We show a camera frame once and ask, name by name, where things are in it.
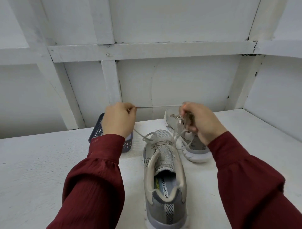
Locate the person's right hand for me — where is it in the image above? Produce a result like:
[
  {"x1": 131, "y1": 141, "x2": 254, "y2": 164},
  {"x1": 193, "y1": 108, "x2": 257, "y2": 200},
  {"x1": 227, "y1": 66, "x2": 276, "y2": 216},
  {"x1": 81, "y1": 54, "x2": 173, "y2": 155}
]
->
[{"x1": 179, "y1": 102, "x2": 228, "y2": 146}]

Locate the person's left hand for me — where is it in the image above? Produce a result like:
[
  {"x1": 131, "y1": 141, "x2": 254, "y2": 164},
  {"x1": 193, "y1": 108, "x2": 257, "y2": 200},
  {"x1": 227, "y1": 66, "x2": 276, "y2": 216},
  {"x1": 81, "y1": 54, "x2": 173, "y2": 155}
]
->
[{"x1": 102, "y1": 102, "x2": 137, "y2": 139}]

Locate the grey mesh shoe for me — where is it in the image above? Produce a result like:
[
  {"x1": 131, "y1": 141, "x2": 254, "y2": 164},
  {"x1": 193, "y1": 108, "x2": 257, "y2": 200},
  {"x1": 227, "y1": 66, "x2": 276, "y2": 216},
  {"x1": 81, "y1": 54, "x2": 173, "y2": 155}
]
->
[
  {"x1": 164, "y1": 109, "x2": 213, "y2": 163},
  {"x1": 143, "y1": 129, "x2": 188, "y2": 229}
]

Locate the person's left forearm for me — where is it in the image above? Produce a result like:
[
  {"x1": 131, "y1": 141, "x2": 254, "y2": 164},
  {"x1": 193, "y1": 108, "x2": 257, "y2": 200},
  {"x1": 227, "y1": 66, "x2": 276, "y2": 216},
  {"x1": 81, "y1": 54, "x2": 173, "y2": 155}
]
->
[{"x1": 46, "y1": 134, "x2": 126, "y2": 229}]

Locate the person's right forearm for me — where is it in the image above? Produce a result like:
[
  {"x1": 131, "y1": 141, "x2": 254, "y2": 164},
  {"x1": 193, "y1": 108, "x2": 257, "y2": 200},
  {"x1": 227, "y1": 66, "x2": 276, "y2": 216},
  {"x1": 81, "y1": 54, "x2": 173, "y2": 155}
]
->
[{"x1": 208, "y1": 131, "x2": 302, "y2": 229}]

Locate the dark plastic lattice basket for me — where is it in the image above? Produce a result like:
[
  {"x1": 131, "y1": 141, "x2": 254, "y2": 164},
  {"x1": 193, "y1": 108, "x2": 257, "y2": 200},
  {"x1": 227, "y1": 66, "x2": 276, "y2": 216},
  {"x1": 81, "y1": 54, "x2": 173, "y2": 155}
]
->
[{"x1": 88, "y1": 112, "x2": 134, "y2": 153}]

